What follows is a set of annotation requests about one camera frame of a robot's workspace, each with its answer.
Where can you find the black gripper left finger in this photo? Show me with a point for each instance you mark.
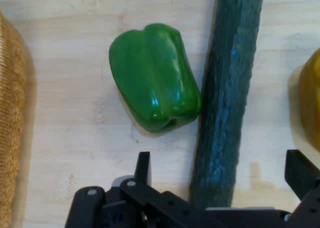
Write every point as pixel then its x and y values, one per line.
pixel 140 195

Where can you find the green bell pepper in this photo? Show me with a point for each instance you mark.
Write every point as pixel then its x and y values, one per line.
pixel 152 80

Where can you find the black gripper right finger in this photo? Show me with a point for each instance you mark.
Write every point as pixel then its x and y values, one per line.
pixel 306 178

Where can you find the dark green cucumber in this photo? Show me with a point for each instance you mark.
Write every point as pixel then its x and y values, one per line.
pixel 225 108

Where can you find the bamboo cutting board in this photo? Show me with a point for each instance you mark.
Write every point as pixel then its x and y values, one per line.
pixel 75 88

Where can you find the brown potato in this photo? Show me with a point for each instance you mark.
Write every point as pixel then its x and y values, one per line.
pixel 311 98

